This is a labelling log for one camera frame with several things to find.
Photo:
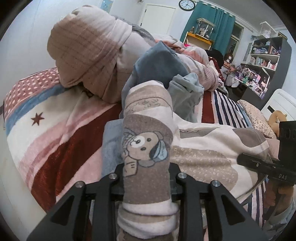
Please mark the round wall clock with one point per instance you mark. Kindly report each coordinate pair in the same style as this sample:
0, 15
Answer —
187, 5

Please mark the blue wall poster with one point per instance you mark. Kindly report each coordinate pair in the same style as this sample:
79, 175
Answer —
106, 5

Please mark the pink beige quilted comforter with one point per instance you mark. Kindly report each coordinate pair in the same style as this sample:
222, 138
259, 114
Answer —
98, 50

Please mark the white door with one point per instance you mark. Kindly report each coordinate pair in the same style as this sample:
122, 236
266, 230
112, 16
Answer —
156, 19

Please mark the white bed headboard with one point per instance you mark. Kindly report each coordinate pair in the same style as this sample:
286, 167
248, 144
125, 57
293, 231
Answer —
282, 101

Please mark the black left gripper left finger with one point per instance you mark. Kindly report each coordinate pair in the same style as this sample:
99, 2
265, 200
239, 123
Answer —
85, 212

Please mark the striped Diet Coke blanket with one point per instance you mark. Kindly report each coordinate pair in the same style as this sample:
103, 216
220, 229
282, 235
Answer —
58, 136

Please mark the blue grey clothing pile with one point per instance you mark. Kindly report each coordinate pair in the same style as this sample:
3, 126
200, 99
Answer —
161, 63

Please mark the tan plush toy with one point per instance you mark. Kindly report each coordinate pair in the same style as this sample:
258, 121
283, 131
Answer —
274, 121

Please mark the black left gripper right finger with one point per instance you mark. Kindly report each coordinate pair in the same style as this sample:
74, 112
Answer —
210, 209

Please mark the dark cluttered bookshelf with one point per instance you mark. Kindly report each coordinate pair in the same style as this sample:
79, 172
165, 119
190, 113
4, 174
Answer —
265, 69

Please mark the floral pillow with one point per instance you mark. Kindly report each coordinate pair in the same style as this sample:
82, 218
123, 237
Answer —
257, 119

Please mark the teal curtain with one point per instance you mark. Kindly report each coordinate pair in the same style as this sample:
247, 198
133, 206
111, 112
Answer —
215, 23

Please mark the cream grey patterned pants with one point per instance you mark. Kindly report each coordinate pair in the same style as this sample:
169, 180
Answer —
153, 137

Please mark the yellow white shelf unit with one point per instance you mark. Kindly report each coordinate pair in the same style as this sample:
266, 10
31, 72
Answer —
200, 34

